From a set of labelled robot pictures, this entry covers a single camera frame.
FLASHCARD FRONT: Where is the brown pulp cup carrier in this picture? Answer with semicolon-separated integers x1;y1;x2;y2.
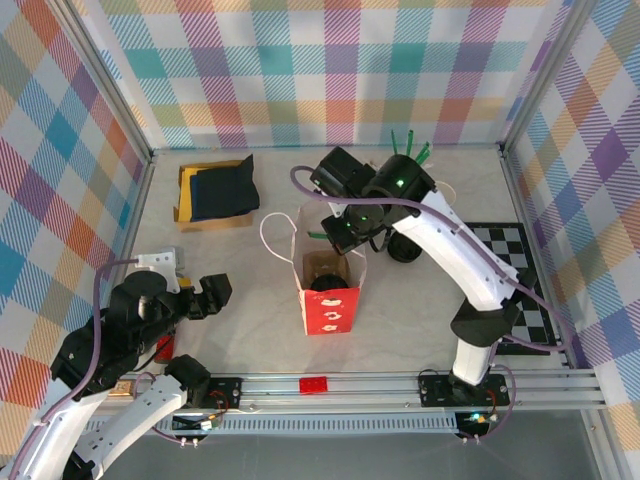
302;251;351;292

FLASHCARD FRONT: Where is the red white paper gift bag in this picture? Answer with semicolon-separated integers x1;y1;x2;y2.
259;202;369;336

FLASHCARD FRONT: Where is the dark navy napkin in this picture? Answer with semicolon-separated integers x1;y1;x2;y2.
189;153;261;222

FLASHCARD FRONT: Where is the red toy microphone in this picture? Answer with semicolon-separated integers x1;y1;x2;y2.
153;334;177;362

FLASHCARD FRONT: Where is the stack of black cup lids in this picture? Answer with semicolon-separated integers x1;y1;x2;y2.
389;234;422;265

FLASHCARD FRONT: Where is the brown cardboard napkin tray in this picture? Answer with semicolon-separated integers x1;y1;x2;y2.
172;158;261;235

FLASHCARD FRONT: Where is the blue napkin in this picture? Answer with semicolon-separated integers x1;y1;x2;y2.
188;169;201;222

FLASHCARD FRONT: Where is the yellow napkin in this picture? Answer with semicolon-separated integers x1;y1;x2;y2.
178;166;201;224

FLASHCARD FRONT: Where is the black grey checkerboard mat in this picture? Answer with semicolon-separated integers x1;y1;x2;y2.
464;222;564;357

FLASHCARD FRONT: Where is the small controller board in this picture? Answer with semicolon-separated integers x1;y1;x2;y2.
172;413;224;432
457;410;501;426

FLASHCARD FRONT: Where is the red toy brick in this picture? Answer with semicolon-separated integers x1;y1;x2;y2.
298;375;329;395

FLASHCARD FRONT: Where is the purple cable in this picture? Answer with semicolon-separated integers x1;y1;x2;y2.
7;257;199;447
291;166;574;445

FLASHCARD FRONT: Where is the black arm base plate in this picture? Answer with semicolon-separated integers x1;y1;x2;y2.
199;377;244;412
417;372;511;407

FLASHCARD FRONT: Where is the aluminium side rail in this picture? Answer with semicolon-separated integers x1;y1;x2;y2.
119;149;156;261
499;144;571;369

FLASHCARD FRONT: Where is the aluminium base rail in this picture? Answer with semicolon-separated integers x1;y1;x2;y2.
54;372;609;417

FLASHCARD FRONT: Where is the slotted grey cable duct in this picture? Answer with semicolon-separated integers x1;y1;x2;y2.
94;413;459;437

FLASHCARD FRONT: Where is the aluminium frame post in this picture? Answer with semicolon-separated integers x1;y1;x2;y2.
49;0;156;166
498;0;600;151

